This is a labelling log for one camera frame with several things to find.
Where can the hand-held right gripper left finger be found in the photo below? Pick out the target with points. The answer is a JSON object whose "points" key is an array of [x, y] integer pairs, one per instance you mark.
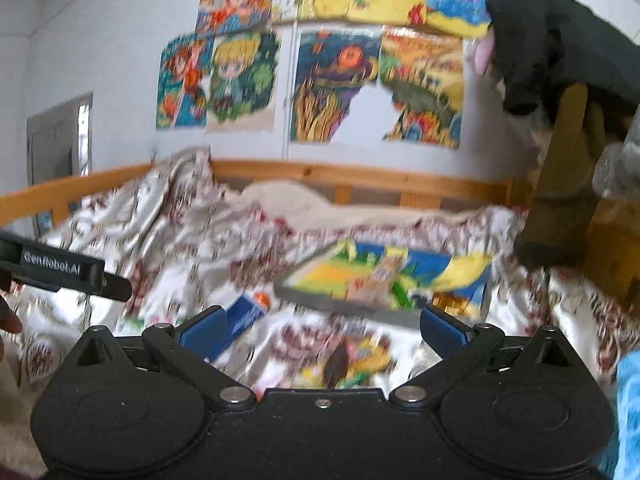
{"points": [[202, 332]]}

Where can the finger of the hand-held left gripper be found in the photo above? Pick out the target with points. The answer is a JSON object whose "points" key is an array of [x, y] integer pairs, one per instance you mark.
{"points": [[117, 288]]}

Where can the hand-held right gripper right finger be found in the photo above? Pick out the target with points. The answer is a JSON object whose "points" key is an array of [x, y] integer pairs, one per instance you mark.
{"points": [[442, 332]]}

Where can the blue nut snack packet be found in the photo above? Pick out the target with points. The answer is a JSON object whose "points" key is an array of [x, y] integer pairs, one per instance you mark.
{"points": [[245, 316]]}

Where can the yellow-green snack packet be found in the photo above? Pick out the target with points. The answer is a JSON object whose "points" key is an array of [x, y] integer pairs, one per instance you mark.
{"points": [[370, 360]]}

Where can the clear cracker packet red print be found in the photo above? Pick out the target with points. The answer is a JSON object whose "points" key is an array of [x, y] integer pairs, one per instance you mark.
{"points": [[375, 280]]}

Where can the small white barcode packet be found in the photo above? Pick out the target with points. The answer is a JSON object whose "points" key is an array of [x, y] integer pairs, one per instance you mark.
{"points": [[355, 327]]}

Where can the dark brown snack packet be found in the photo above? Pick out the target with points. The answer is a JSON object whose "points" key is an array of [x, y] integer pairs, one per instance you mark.
{"points": [[336, 366]]}

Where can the grey box with painted lining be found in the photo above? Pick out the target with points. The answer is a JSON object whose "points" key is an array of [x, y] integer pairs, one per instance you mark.
{"points": [[320, 275]]}

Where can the person's left hand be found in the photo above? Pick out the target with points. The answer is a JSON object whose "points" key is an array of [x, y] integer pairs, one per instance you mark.
{"points": [[9, 321]]}

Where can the printed satin blanket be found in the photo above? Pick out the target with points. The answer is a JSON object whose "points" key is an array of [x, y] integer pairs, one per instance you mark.
{"points": [[175, 240]]}

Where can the grey door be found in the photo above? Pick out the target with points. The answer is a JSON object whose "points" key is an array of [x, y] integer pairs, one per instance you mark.
{"points": [[55, 150]]}

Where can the beige fleece cloth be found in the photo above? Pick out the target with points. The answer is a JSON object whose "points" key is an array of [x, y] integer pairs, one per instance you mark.
{"points": [[15, 410]]}

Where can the white pillow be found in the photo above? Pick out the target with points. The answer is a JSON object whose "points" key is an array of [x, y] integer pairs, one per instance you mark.
{"points": [[280, 200]]}

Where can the olive brown trousers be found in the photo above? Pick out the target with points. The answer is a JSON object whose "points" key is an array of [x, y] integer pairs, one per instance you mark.
{"points": [[565, 185]]}

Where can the blue cloth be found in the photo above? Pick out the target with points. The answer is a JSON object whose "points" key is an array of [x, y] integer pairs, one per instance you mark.
{"points": [[629, 410]]}

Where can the clear plastic bag of clothes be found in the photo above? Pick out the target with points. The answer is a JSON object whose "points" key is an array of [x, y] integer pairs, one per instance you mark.
{"points": [[622, 165]]}

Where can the black garment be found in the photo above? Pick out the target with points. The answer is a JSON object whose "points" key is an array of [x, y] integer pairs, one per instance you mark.
{"points": [[550, 40]]}

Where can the wooden bed frame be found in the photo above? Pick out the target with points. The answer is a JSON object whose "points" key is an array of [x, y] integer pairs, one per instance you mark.
{"points": [[350, 172]]}

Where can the white wall pipe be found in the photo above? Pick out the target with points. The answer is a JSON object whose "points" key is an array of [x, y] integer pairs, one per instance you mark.
{"points": [[286, 150]]}

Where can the girl on blue wall drawing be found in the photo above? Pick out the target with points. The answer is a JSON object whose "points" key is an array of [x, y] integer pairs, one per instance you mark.
{"points": [[182, 85]]}

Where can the blond child wall drawing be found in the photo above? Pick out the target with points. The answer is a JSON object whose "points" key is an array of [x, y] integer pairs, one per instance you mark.
{"points": [[242, 80]]}

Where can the orange landscape wall drawing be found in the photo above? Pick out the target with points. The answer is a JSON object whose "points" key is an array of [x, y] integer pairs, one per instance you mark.
{"points": [[425, 75]]}

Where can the blue swirl seaweed wall drawing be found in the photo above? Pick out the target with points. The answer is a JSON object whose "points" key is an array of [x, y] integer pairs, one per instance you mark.
{"points": [[330, 85]]}

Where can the red-haired girl wall drawing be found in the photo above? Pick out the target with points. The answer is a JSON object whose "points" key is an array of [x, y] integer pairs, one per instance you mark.
{"points": [[235, 5]]}

